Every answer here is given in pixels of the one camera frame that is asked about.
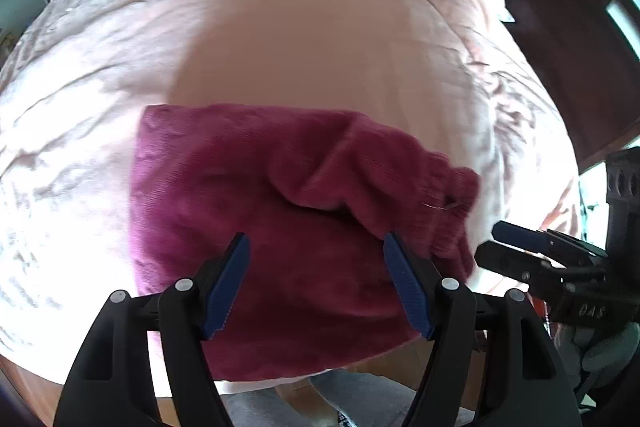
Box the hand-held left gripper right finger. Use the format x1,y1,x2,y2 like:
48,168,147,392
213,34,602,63
384,232,583,427

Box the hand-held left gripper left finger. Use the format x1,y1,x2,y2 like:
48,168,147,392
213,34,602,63
54,233,251,427

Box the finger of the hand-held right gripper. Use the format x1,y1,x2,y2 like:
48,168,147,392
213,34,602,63
491,221,608,260
474,242,566,303

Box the magenta fleece pants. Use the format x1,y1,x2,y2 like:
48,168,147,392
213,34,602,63
127,103,482,380

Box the person's right hand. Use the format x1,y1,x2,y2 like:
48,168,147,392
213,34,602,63
561,322,640,378

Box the person's grey trouser leg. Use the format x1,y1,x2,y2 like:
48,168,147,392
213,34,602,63
220,369,476,427

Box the dark wooden headboard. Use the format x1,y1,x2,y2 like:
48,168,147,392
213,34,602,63
487,0,640,168

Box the pink bed blanket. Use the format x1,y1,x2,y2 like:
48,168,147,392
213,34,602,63
0,0,583,398

